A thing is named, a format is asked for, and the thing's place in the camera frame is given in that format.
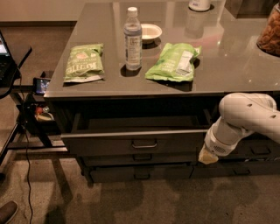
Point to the black laptop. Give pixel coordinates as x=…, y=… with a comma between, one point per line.
x=8, y=66

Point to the left green chip bag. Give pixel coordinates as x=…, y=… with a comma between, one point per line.
x=84, y=64

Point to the white container at back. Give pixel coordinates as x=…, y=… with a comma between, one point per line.
x=200, y=5

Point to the phone with lit screen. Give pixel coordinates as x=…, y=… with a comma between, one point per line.
x=40, y=85

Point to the grey top drawer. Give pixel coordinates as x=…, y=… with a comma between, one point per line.
x=134, y=135

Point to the brown shoe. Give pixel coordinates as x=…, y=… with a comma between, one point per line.
x=8, y=211

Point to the clear plastic water bottle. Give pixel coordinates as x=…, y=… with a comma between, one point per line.
x=133, y=40

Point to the green chip bag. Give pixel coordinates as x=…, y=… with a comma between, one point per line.
x=84, y=64
x=175, y=63

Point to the right green chip bag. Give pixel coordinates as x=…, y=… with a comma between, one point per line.
x=175, y=63

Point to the small white bowl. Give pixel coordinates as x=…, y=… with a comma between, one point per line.
x=150, y=32

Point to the right cabinet drawer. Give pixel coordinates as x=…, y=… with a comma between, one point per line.
x=255, y=149

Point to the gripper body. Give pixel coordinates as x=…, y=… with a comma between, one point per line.
x=216, y=144

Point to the black metal stand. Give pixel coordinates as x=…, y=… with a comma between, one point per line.
x=23, y=98

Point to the jar of orange snacks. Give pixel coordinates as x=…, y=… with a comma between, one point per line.
x=269, y=40

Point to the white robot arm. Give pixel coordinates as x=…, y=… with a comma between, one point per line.
x=241, y=115

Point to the silver top drawer handle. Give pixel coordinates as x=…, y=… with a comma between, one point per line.
x=143, y=144

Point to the grey cabinet with countertop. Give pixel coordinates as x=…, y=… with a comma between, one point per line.
x=229, y=62

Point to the bottom drawer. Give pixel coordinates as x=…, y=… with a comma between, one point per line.
x=131, y=173

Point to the middle drawer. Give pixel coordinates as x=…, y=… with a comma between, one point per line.
x=137, y=159

